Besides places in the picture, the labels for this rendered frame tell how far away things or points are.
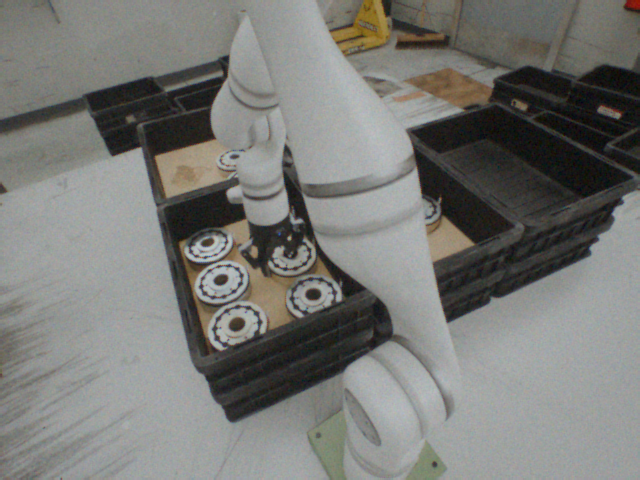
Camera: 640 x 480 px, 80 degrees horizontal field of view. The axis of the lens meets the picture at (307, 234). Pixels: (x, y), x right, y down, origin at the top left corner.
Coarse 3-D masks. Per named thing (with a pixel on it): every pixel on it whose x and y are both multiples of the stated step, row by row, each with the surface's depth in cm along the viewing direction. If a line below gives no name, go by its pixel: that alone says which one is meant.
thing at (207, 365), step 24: (288, 168) 85; (216, 192) 81; (168, 240) 71; (168, 264) 67; (312, 312) 57; (336, 312) 58; (192, 336) 56; (264, 336) 55; (288, 336) 56; (192, 360) 53; (216, 360) 53; (240, 360) 55
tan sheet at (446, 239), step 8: (440, 216) 85; (440, 224) 83; (448, 224) 83; (432, 232) 82; (440, 232) 81; (448, 232) 81; (456, 232) 81; (432, 240) 80; (440, 240) 80; (448, 240) 80; (456, 240) 79; (464, 240) 79; (432, 248) 78; (440, 248) 78; (448, 248) 78; (456, 248) 78; (464, 248) 78; (432, 256) 77; (440, 256) 77
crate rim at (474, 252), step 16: (416, 144) 88; (432, 160) 83; (480, 192) 74; (496, 208) 71; (512, 224) 68; (496, 240) 65; (512, 240) 67; (448, 256) 63; (464, 256) 63; (480, 256) 65
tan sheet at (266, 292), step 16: (240, 224) 88; (240, 240) 84; (240, 256) 80; (256, 256) 80; (192, 272) 78; (256, 272) 77; (320, 272) 76; (192, 288) 75; (256, 288) 74; (272, 288) 74; (256, 304) 71; (272, 304) 71; (208, 320) 70; (272, 320) 69; (288, 320) 68
